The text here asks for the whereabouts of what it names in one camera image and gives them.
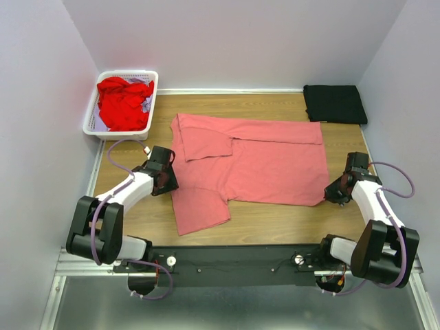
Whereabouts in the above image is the pink t shirt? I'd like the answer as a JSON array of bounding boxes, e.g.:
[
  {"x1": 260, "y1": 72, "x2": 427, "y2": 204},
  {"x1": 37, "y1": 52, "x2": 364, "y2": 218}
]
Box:
[{"x1": 170, "y1": 113, "x2": 329, "y2": 236}]

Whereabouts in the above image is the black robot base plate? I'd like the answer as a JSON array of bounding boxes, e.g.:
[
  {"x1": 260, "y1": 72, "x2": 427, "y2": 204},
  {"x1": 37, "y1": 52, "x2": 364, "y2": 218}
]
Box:
[{"x1": 113, "y1": 244, "x2": 360, "y2": 295}]

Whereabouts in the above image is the white plastic laundry basket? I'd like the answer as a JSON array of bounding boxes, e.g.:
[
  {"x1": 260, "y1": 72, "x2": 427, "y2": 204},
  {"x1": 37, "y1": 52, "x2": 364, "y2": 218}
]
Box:
[{"x1": 82, "y1": 69, "x2": 159, "y2": 140}]

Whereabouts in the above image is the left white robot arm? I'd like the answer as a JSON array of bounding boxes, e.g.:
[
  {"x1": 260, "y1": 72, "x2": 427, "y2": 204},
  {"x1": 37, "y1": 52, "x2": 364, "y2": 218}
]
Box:
[{"x1": 66, "y1": 146, "x2": 179, "y2": 272}]

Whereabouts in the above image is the red t shirt in basket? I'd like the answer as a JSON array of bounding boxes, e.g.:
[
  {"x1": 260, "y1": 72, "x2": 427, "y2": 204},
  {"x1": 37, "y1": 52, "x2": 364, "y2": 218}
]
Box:
[{"x1": 96, "y1": 76, "x2": 155, "y2": 132}]

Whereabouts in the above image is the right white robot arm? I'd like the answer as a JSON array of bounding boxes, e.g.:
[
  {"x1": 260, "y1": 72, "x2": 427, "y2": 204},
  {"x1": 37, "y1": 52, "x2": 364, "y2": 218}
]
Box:
[{"x1": 316, "y1": 152, "x2": 420, "y2": 288}]

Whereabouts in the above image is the folded black t shirt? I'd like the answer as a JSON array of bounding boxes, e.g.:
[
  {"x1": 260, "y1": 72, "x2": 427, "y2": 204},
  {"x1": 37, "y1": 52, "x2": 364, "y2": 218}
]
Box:
[{"x1": 303, "y1": 85, "x2": 368, "y2": 125}]

